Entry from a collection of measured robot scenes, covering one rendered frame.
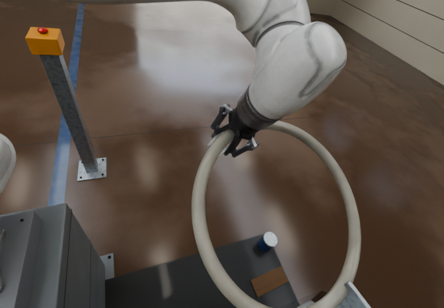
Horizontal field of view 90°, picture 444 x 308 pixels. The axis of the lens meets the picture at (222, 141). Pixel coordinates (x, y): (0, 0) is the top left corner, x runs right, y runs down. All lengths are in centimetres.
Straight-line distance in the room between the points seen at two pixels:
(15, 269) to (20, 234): 10
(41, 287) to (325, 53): 91
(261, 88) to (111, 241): 155
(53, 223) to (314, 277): 163
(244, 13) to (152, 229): 155
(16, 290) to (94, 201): 114
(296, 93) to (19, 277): 81
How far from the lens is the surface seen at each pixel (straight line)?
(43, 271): 93
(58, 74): 147
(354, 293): 69
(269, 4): 44
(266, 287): 175
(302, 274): 192
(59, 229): 97
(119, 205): 186
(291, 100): 37
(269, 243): 171
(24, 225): 93
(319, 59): 34
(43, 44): 137
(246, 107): 43
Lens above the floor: 163
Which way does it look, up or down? 45 degrees down
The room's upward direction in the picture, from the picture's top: 17 degrees clockwise
